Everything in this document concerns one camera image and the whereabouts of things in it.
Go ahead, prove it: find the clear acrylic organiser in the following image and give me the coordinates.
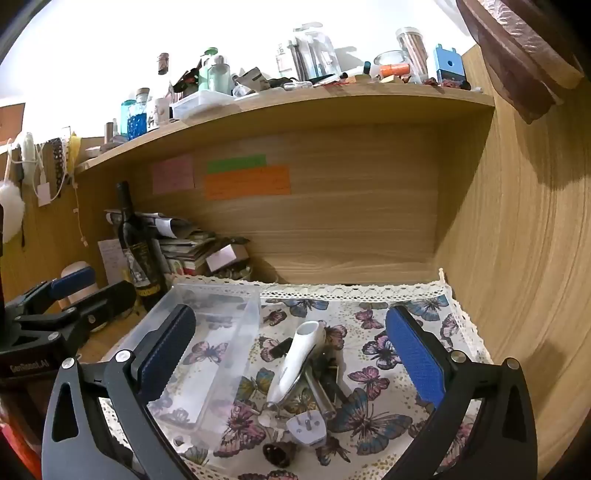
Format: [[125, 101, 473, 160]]
[[277, 21, 342, 84]]

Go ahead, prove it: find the blue glass bottle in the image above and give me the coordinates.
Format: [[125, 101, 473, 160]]
[[121, 88, 151, 140]]

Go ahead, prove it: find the small brown cardboard box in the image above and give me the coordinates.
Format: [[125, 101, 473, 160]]
[[233, 67, 273, 95]]

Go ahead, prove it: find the beaded necklace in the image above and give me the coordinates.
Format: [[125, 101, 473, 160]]
[[46, 136, 70, 199]]

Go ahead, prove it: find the orange sticky note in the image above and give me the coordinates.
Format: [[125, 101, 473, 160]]
[[203, 165, 291, 200]]

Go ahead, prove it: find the butterfly print tablecloth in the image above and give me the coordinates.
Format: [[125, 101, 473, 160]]
[[99, 268, 495, 480]]

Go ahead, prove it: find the glass bowl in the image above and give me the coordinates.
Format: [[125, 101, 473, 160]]
[[372, 50, 411, 75]]

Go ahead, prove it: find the yellow tassel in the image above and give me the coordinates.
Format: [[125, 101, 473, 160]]
[[65, 131, 81, 176]]

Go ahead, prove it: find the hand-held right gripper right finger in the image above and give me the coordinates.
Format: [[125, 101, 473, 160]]
[[385, 305, 539, 480]]

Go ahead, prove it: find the red cloth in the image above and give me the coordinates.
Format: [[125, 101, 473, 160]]
[[0, 425, 42, 480]]

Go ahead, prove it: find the cardboard box with white label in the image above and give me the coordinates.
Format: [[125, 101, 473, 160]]
[[205, 242, 252, 278]]

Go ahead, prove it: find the clear plastic container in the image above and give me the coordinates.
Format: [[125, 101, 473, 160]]
[[99, 282, 262, 432]]

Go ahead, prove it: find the green sticky note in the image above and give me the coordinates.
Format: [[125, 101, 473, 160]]
[[206, 154, 267, 174]]

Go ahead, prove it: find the white handheld tool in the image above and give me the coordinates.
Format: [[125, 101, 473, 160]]
[[267, 320, 329, 409]]

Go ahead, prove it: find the white plug adapter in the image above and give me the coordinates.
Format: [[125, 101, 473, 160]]
[[285, 406, 328, 449]]

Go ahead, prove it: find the stack of books and magazines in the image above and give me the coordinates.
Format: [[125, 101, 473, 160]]
[[105, 210, 252, 280]]

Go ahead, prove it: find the white pompom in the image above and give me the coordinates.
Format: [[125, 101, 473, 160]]
[[0, 182, 26, 243]]

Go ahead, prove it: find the brown wooden object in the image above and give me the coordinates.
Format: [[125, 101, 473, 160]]
[[455, 0, 585, 124]]

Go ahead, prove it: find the black folding tool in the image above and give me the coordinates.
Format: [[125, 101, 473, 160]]
[[314, 344, 352, 407]]

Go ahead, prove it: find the white cup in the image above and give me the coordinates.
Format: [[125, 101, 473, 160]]
[[152, 97, 171, 127]]

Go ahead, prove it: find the clear jar of brown sticks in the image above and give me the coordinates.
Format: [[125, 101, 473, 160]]
[[396, 28, 430, 84]]

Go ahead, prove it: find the clear green bottle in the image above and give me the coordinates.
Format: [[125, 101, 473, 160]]
[[198, 46, 232, 95]]

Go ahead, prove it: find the pink sticky note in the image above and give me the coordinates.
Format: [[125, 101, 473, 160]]
[[152, 154, 195, 195]]

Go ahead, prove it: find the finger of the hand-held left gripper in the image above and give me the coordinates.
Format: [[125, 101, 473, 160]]
[[28, 281, 137, 334], [4, 267, 95, 319]]

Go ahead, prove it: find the orange tube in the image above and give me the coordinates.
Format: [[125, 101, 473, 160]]
[[367, 62, 411, 77]]

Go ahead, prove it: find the beige mug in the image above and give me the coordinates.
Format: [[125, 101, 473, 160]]
[[60, 261, 100, 308]]

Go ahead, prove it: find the dark wine bottle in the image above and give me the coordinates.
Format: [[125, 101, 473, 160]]
[[115, 181, 168, 312]]

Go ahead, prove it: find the small dark bell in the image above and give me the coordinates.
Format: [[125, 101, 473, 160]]
[[262, 440, 296, 467]]

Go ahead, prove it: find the white paper note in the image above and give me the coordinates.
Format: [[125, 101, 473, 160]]
[[98, 237, 127, 287]]

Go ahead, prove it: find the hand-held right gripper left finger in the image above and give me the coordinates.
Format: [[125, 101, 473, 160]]
[[41, 304, 199, 480]]

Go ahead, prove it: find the white plastic box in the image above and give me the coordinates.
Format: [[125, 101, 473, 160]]
[[170, 90, 236, 121]]

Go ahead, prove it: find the blue box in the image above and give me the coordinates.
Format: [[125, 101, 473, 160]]
[[433, 44, 465, 88]]

